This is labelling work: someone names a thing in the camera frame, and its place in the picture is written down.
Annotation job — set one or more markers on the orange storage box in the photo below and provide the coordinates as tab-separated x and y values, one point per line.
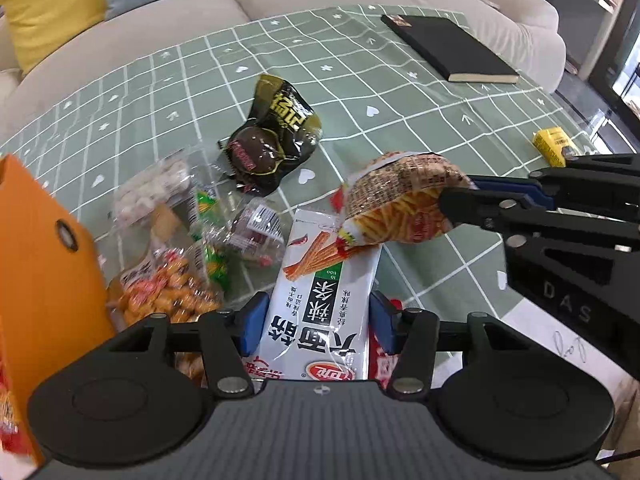
50	285

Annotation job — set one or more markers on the clear packet of brown sweets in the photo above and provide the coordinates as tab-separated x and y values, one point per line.
252	230

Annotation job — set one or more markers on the fries print snack packet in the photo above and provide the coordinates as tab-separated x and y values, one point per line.
400	195

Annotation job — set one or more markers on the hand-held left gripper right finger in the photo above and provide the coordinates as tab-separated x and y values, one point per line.
382	322

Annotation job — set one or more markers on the clear bag of white balls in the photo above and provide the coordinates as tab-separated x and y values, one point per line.
145	195

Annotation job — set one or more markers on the white spicy strip packet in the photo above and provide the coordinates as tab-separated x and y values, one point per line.
325	280

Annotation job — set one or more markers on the green checked tablecloth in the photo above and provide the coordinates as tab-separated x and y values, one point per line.
400	110

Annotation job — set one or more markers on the yellow cushion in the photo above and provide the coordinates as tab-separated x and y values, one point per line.
50	10

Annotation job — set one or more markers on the black notebook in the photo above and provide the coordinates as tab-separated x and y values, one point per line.
450	45

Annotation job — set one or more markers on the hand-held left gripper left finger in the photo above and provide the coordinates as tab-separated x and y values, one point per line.
255	322

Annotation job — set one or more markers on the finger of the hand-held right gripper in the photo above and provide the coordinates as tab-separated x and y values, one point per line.
475	206
505	187

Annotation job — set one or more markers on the small yellow box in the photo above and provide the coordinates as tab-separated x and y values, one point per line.
550	142

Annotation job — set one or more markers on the orange nut snack packet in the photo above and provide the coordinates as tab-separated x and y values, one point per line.
160	290

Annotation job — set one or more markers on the black cake snack packet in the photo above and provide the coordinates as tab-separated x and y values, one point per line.
280	125

